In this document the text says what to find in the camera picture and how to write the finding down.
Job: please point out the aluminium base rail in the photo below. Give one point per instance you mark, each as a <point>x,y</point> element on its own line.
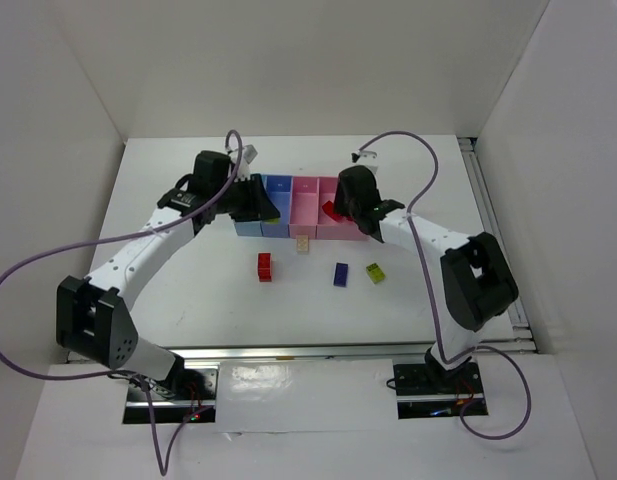
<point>284,353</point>

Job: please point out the dark blue lego brick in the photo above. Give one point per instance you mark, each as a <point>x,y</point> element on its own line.
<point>340,277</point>

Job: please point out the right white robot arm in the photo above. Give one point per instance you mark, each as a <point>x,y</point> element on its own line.
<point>468,279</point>

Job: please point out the light blue bin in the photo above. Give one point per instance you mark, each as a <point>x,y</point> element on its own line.
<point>252,227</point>

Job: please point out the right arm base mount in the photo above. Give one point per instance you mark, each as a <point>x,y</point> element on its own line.
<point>425,391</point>

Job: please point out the small pink bin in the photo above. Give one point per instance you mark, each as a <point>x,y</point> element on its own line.
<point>303,217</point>

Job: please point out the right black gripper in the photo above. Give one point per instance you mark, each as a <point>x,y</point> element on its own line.
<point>345,201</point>

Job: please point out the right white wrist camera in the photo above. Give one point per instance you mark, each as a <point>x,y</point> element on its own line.
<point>366,158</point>

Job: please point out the periwinkle blue bin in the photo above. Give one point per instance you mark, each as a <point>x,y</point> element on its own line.
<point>278,189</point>

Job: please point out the large red lego block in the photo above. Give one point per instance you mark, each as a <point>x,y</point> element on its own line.
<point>264,267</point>

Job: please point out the large pink bin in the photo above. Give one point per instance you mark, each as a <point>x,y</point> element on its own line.
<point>326,228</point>

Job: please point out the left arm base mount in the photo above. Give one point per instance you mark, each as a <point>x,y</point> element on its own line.
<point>196,399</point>

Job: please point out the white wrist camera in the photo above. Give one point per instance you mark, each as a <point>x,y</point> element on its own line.
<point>248,154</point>
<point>366,158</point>

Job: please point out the beige lego brick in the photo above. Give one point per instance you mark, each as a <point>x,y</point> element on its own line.
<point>302,244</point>

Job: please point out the aluminium side rail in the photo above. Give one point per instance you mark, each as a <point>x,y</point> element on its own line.
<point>524,340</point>

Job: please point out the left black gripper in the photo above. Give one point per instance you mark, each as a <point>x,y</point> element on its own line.
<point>249,198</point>

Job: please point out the small red lego brick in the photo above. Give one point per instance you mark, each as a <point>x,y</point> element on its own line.
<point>328,209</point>

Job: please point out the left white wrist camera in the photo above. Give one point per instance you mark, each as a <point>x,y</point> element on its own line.
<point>248,154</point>

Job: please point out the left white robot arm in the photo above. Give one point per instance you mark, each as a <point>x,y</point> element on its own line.
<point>93,314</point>

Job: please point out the lime green lego brick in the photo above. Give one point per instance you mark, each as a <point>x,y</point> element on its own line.
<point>375,273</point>

